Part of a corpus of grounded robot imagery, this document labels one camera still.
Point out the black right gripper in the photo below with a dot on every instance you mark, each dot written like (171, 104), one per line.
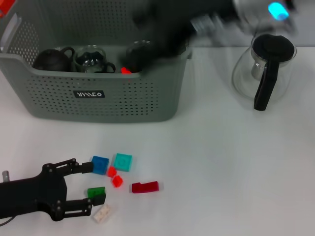
(172, 29)

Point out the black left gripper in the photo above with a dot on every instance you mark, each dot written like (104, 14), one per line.
(32, 194)

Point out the green building block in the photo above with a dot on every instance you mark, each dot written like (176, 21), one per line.
(94, 191)

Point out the blue building block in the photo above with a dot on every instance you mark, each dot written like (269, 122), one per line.
(101, 165)

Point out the translucent white building block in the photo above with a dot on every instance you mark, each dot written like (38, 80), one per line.
(104, 213)

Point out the dark red building block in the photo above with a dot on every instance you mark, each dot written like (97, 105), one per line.
(145, 188)

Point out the bright red sloped block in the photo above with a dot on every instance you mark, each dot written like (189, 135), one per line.
(126, 70)

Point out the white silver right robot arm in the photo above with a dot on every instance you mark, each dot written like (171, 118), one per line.
(258, 12)

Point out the small red building block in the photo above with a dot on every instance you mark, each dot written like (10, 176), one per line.
(112, 172)
(117, 182)

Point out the teal building block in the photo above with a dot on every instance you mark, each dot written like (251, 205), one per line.
(123, 162)

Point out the grey-green perforated storage bin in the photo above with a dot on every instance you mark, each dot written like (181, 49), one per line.
(98, 98)

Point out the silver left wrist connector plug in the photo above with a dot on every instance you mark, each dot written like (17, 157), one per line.
(5, 175)

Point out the black clay teapot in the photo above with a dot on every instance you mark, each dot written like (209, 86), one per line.
(49, 61)

